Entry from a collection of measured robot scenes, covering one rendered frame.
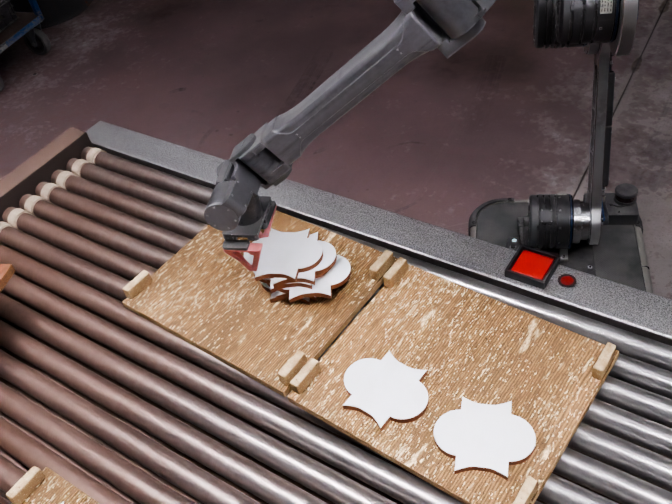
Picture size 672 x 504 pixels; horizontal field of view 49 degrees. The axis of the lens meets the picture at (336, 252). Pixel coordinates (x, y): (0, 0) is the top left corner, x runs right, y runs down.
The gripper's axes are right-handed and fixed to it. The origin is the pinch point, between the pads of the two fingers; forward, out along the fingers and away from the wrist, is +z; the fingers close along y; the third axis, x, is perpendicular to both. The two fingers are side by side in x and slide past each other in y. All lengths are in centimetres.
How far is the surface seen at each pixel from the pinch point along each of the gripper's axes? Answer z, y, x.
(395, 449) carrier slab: 6.9, -33.7, -29.3
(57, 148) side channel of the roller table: 6, 39, 64
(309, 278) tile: 1.0, -5.2, -10.8
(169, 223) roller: 9.7, 17.2, 27.0
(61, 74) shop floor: 102, 235, 202
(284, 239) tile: -0.1, 3.3, -4.3
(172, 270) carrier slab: 7.3, 1.2, 19.7
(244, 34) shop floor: 101, 271, 103
